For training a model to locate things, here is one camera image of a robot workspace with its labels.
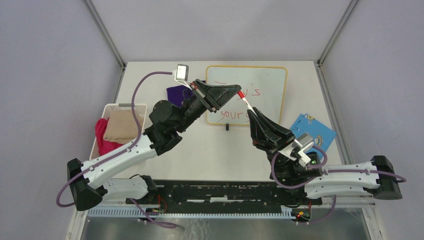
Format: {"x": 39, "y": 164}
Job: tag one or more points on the red capped whiteboard marker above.
{"x": 243, "y": 98}

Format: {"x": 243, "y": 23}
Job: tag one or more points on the purple cloth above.
{"x": 181, "y": 96}

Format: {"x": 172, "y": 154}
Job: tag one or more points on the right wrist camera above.
{"x": 297, "y": 150}

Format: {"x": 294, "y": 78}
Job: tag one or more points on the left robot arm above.
{"x": 92, "y": 181}

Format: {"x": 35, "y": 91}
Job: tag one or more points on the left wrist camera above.
{"x": 181, "y": 75}

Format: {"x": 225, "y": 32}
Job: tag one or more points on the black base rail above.
{"x": 224, "y": 197}

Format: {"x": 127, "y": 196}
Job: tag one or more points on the yellow framed whiteboard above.
{"x": 263, "y": 87}

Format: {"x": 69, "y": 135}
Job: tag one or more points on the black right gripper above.
{"x": 261, "y": 139}

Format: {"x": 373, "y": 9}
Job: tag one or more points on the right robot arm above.
{"x": 375, "y": 177}

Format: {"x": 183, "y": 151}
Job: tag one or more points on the beige cloth in basket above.
{"x": 121, "y": 127}

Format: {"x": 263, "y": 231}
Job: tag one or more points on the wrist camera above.
{"x": 181, "y": 75}
{"x": 297, "y": 150}

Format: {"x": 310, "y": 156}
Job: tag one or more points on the white cable comb strip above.
{"x": 134, "y": 212}

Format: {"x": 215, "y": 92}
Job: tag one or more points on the blue patterned cloth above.
{"x": 323, "y": 136}

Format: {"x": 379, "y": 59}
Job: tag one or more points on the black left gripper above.
{"x": 216, "y": 96}

